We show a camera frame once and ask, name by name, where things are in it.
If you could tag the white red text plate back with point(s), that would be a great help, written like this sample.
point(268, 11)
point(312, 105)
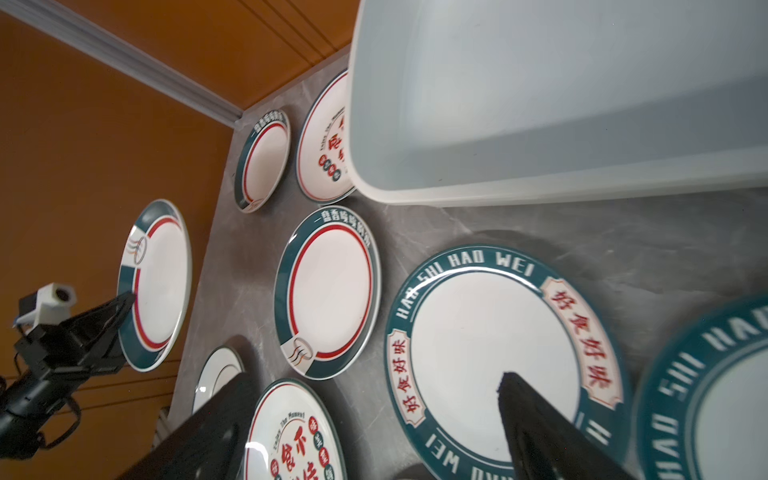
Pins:
point(321, 167)

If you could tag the white red text plate front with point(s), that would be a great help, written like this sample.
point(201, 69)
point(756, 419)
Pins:
point(292, 436)

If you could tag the white red text plate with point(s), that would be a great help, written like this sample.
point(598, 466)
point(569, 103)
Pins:
point(292, 436)
point(321, 167)

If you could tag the green rim plate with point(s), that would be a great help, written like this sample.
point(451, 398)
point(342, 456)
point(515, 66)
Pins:
point(467, 316)
point(702, 411)

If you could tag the green rim plate upper right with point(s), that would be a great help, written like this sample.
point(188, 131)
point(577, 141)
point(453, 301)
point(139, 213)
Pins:
point(702, 411)

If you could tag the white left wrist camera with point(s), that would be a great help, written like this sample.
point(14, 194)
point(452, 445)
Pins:
point(49, 305)

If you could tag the green rim plate upper middle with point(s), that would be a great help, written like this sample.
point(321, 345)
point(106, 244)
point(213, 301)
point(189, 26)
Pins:
point(467, 316)

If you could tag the green red ring plate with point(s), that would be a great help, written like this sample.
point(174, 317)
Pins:
point(262, 161)
point(327, 292)
point(156, 266)

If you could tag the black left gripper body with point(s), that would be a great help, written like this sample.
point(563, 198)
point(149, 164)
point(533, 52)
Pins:
point(30, 402)

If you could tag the aluminium corner post left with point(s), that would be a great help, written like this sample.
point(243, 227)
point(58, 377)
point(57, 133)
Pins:
point(74, 30)

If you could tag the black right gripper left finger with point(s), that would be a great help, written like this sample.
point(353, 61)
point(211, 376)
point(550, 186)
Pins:
point(210, 444)

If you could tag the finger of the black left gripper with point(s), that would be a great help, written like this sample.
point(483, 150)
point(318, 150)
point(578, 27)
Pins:
point(88, 344)

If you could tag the white flower outline plate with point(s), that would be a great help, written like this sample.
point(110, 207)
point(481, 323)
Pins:
point(221, 366)

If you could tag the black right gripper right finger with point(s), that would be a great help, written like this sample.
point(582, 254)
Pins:
point(541, 441)

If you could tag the green red ring plate back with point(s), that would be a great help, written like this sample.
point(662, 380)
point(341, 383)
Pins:
point(262, 161)

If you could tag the white plastic bin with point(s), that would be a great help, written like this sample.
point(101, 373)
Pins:
point(461, 103)

